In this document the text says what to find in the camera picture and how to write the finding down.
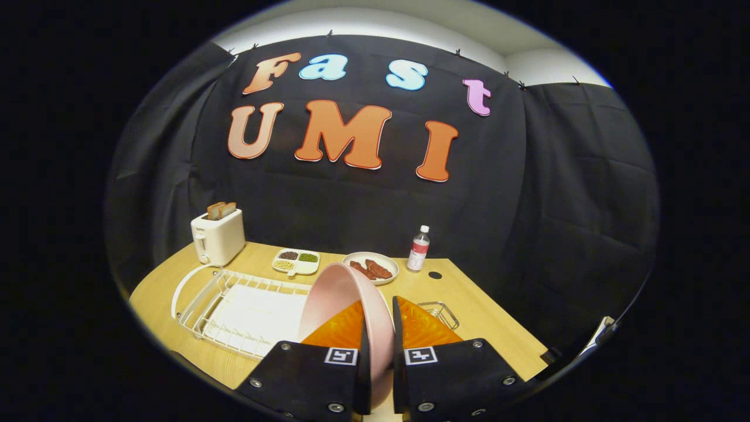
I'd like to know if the white round meat plate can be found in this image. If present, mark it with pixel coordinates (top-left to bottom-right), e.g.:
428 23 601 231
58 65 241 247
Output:
342 251 400 286

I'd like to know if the black backdrop cloth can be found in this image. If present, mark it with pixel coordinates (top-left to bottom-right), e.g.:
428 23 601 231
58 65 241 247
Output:
105 34 661 352

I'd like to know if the pink plate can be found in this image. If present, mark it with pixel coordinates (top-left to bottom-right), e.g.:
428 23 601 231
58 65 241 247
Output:
298 262 396 411

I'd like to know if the white wire dish rack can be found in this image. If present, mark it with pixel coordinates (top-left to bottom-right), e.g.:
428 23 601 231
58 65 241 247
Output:
171 265 314 360

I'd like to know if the metal wire basket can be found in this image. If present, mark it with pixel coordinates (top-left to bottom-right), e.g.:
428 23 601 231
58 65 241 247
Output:
417 301 461 331

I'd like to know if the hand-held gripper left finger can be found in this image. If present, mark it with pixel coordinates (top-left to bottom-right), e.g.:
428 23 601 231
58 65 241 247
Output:
234 300 372 422

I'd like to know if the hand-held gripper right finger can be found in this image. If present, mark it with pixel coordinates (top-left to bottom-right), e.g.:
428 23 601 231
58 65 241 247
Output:
391 296 537 422

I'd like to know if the clear bottle with red label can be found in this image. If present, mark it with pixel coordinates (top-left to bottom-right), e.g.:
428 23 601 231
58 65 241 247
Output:
407 225 431 272

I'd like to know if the white divided dish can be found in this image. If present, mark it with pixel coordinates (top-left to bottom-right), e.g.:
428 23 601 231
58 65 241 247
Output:
272 249 321 277

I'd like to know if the white toaster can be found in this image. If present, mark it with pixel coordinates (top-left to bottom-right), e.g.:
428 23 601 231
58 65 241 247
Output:
190 209 246 266

